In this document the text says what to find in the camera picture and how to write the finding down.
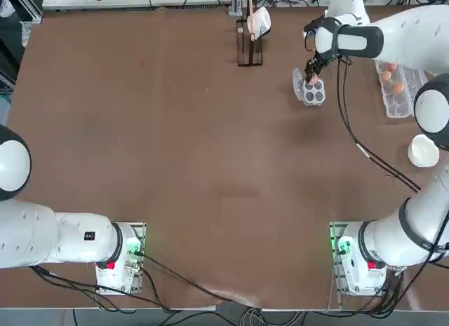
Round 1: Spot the white round bowl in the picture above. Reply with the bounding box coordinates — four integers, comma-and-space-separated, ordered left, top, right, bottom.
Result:
406, 134, 441, 168

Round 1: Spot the transparent twelve-slot egg tray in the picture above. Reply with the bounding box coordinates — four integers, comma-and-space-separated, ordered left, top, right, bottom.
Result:
375, 61, 427, 118

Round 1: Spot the black base cable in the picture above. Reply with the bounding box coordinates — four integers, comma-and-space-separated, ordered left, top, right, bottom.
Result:
135, 248, 262, 311

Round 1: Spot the black wire rack wooden bar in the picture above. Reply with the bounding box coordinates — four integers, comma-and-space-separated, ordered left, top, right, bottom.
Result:
235, 0, 265, 67

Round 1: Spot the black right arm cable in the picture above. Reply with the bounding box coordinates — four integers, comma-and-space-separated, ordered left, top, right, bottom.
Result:
335, 54, 422, 193

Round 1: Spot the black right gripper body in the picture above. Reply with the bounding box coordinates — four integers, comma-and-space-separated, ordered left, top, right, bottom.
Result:
310, 50, 329, 70

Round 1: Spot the white four-slot egg tray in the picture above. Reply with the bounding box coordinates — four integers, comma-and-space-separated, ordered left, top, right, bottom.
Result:
292, 67, 327, 108

